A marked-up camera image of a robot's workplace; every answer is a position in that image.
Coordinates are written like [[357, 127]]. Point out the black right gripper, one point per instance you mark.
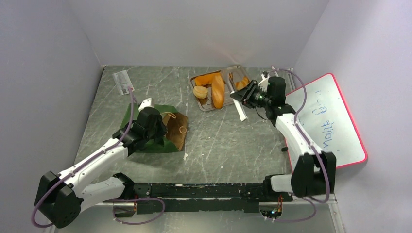
[[246, 93]]

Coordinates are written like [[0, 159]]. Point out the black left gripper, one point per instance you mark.
[[162, 130]]

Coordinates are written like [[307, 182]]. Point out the green paper bag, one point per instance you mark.
[[174, 121]]

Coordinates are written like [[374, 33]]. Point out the fake croissant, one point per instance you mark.
[[242, 83]]

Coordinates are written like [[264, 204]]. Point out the metal tongs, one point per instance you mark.
[[228, 77]]

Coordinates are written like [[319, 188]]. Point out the fake baguette loaf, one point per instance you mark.
[[217, 92]]

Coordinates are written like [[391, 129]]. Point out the fake round bread roll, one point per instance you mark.
[[200, 92]]

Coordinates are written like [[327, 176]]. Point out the metal baking tray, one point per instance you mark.
[[207, 104]]

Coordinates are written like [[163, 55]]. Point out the orange fake braided bread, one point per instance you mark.
[[206, 79]]

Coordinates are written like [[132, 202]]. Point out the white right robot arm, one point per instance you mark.
[[315, 170]]

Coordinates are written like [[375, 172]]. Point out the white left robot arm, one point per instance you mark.
[[90, 177]]

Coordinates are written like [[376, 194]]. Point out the white marker pen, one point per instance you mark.
[[275, 71]]

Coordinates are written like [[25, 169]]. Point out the white paper receipt card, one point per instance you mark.
[[123, 82]]

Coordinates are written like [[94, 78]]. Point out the pink framed whiteboard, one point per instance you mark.
[[327, 119]]

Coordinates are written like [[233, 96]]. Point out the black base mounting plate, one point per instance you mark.
[[171, 197]]

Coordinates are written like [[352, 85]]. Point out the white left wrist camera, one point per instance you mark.
[[148, 102]]

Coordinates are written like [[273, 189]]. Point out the aluminium rail frame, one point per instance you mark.
[[268, 210]]

